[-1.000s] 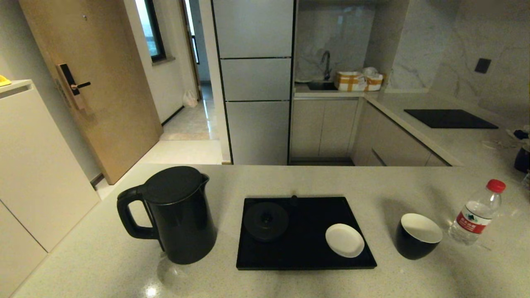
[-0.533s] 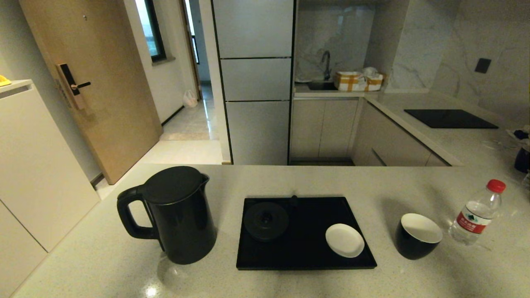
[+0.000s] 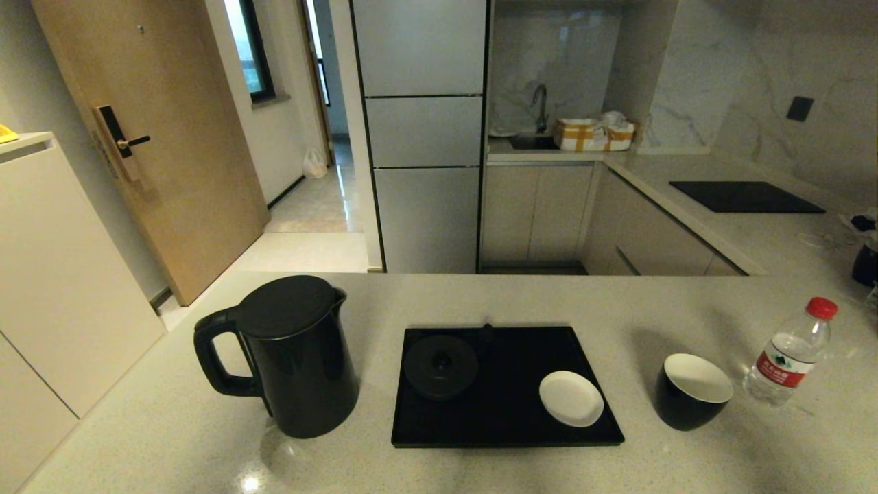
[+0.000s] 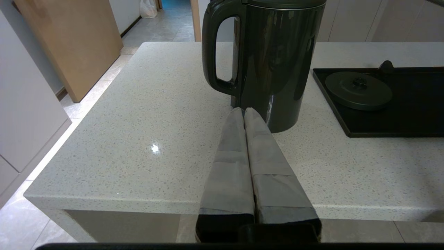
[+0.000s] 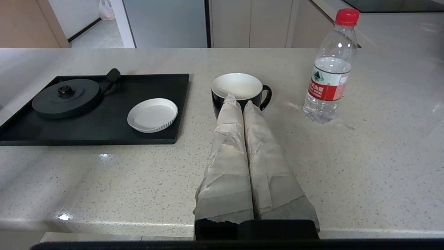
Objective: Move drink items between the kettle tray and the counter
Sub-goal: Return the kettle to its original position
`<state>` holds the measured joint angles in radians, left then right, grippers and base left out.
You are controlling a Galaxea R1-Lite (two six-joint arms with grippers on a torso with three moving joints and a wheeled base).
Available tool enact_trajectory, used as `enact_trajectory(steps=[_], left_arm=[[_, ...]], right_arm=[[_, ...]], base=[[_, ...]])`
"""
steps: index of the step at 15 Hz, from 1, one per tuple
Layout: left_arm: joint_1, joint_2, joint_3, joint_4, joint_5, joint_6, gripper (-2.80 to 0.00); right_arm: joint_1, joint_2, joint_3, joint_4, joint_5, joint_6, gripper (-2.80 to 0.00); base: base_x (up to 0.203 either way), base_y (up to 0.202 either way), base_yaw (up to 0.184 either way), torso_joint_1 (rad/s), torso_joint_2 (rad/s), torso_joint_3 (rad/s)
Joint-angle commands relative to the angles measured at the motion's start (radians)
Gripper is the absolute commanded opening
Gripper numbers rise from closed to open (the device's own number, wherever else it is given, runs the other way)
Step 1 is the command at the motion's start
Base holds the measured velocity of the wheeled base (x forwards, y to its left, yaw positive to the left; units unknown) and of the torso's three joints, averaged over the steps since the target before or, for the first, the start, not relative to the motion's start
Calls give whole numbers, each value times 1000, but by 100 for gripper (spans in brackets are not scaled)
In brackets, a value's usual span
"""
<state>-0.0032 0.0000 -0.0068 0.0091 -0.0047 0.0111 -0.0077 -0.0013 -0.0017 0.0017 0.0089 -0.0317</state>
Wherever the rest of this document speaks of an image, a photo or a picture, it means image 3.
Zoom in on black electric kettle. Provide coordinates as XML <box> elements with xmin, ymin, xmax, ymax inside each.
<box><xmin>193</xmin><ymin>275</ymin><xmax>360</xmax><ymax>440</ymax></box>

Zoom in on black cup white inside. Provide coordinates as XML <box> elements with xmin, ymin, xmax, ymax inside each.
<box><xmin>654</xmin><ymin>353</ymin><xmax>735</xmax><ymax>432</ymax></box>

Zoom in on clear bottle red cap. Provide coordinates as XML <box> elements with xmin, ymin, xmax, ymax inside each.
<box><xmin>743</xmin><ymin>296</ymin><xmax>840</xmax><ymax>408</ymax></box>

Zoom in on black round kettle base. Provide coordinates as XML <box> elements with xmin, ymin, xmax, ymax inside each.
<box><xmin>403</xmin><ymin>322</ymin><xmax>496</xmax><ymax>402</ymax></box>

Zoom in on beige kitchen base cabinets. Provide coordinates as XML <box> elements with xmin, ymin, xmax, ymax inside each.
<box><xmin>480</xmin><ymin>162</ymin><xmax>748</xmax><ymax>277</ymax></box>

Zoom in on tall grey refrigerator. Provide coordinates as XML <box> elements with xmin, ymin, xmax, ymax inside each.
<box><xmin>350</xmin><ymin>0</ymin><xmax>489</xmax><ymax>274</ymax></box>

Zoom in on kitchen sink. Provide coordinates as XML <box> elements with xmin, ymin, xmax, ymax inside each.
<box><xmin>508</xmin><ymin>134</ymin><xmax>560</xmax><ymax>151</ymax></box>

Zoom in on dark kitchen faucet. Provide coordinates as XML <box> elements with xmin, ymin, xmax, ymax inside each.
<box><xmin>532</xmin><ymin>83</ymin><xmax>550</xmax><ymax>134</ymax></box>

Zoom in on yellow checked cloth box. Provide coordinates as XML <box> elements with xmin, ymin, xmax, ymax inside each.
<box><xmin>554</xmin><ymin>118</ymin><xmax>608</xmax><ymax>152</ymax></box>
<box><xmin>602</xmin><ymin>111</ymin><xmax>640</xmax><ymax>151</ymax></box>

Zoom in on black rectangular tray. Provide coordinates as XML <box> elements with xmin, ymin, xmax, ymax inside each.
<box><xmin>391</xmin><ymin>326</ymin><xmax>626</xmax><ymax>449</ymax></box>

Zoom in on white saucer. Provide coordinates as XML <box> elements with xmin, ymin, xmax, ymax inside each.
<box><xmin>538</xmin><ymin>370</ymin><xmax>606</xmax><ymax>428</ymax></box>

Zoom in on dark-framed window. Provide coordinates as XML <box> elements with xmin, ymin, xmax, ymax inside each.
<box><xmin>224</xmin><ymin>0</ymin><xmax>276</xmax><ymax>105</ymax></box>

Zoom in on light wooden door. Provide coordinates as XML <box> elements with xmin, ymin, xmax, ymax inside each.
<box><xmin>31</xmin><ymin>0</ymin><xmax>270</xmax><ymax>307</ymax></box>

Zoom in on black induction cooktop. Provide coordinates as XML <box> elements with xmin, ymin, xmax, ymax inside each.
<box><xmin>669</xmin><ymin>180</ymin><xmax>827</xmax><ymax>213</ymax></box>

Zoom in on white side cabinet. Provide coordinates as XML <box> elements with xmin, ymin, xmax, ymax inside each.
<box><xmin>0</xmin><ymin>132</ymin><xmax>167</xmax><ymax>494</ymax></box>

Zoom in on dark blue jar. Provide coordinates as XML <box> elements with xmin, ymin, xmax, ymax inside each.
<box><xmin>852</xmin><ymin>242</ymin><xmax>878</xmax><ymax>287</ymax></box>

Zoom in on black door lock handle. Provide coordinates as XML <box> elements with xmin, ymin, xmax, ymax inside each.
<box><xmin>93</xmin><ymin>105</ymin><xmax>152</xmax><ymax>183</ymax></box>

